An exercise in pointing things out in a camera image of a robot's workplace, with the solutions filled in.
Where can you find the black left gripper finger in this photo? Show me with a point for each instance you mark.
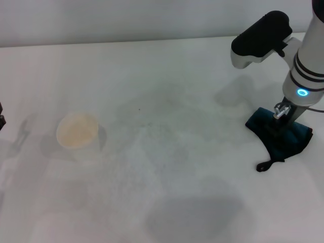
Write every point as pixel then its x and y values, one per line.
pixel 2 122
pixel 1 108

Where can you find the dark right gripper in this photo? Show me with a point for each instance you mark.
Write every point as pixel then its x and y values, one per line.
pixel 293 114

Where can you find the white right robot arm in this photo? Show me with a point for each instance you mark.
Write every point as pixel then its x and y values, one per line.
pixel 307 63

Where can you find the white paper cup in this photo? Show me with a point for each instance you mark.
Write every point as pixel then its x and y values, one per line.
pixel 77 131

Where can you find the blue rag with black trim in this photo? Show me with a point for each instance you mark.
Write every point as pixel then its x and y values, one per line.
pixel 278 141

